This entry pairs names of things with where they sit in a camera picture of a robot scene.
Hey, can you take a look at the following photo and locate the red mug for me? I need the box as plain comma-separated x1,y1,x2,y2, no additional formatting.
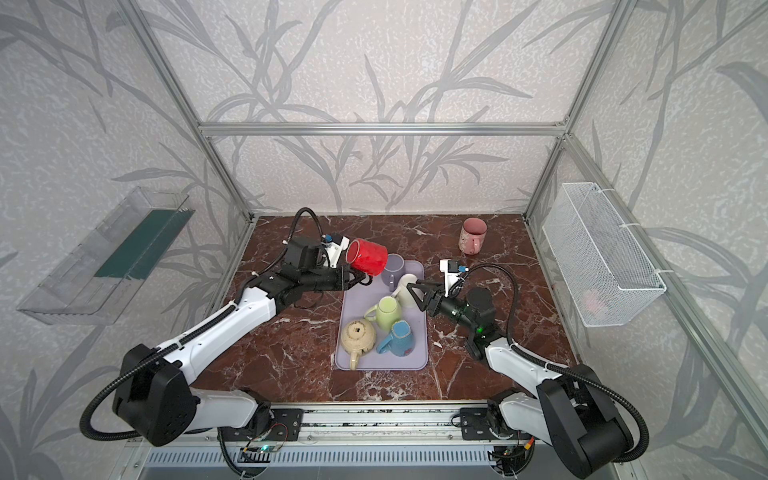
346,238,389,277

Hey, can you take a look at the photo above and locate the pink patterned mug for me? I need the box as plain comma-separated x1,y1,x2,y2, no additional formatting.
458,217,488,256

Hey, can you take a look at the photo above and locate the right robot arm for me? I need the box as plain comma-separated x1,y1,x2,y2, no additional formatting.
407,281,650,479

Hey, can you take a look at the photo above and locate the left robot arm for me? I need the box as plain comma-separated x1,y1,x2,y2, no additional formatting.
112,238,388,446

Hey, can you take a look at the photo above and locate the white mug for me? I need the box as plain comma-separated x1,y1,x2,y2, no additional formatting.
392,273,419,309

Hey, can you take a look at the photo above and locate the light green mug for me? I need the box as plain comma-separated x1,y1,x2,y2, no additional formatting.
363,296,403,333

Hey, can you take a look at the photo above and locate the lavender mug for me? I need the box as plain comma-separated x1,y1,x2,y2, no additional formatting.
380,253,405,292

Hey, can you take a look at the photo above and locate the blue mug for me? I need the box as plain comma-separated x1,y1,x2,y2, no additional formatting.
377,320,415,357

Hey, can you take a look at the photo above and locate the lavender plastic tray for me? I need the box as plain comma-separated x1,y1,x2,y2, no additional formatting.
333,277,429,371

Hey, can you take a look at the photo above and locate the cream teapot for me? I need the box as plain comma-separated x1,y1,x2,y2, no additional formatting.
341,319,376,371

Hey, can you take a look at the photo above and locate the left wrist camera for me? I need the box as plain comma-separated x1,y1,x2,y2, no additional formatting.
321,234,350,268

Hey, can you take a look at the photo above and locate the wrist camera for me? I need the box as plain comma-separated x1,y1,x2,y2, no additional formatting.
321,234,350,268
439,259,468,297

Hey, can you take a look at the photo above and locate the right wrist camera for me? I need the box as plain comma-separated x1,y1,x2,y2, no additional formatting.
439,259,468,297

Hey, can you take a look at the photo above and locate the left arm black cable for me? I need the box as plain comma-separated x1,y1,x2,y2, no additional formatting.
79,207,328,442

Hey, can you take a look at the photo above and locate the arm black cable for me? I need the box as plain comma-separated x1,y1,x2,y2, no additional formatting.
461,263,650,463
79,207,328,442

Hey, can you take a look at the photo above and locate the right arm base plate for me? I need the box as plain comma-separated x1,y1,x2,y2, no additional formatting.
458,407,518,441

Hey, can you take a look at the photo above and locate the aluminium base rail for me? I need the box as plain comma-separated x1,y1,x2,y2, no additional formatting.
125,401,631,448

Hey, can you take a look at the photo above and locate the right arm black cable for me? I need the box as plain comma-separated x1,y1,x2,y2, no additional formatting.
461,263,650,463

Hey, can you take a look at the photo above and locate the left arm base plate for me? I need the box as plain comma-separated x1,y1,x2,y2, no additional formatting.
222,408,304,442

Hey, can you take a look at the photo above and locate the white wire mesh basket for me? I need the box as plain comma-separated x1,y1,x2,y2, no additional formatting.
543,182,667,327

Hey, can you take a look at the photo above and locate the clear plastic wall bin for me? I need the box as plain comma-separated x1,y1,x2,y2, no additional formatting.
17,187,195,325

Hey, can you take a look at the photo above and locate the aluminium cage frame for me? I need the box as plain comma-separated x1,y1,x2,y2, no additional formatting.
117,1,767,448

